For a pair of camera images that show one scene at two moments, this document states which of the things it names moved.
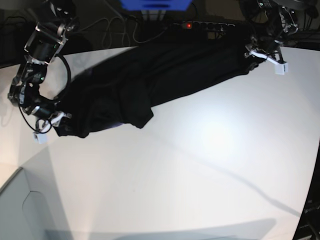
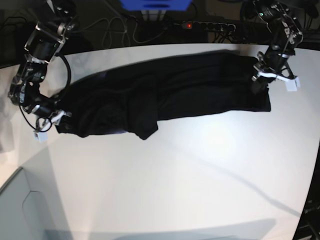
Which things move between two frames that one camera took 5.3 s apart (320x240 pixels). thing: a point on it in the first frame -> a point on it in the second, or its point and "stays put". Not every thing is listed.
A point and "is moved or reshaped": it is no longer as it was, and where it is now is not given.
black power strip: x=210 y=26 stays put
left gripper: x=55 y=119 stays put
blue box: x=155 y=5 stays put
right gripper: x=274 y=57 -> x=272 y=65
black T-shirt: x=119 y=90 is moved or reshaped
